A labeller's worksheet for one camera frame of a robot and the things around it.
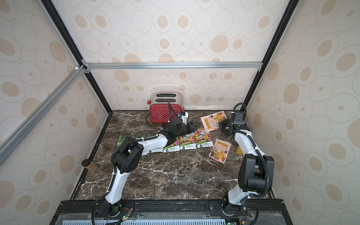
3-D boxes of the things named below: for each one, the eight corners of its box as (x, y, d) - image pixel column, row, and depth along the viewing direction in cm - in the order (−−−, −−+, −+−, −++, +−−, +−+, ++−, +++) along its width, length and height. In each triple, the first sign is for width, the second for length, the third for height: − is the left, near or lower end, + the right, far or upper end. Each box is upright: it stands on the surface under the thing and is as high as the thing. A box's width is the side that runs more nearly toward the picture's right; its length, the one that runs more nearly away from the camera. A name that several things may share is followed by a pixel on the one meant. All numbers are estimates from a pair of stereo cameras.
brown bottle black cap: (89, 172, 88) (79, 165, 80) (91, 165, 91) (83, 159, 83) (96, 172, 88) (88, 165, 80) (99, 165, 91) (91, 159, 83)
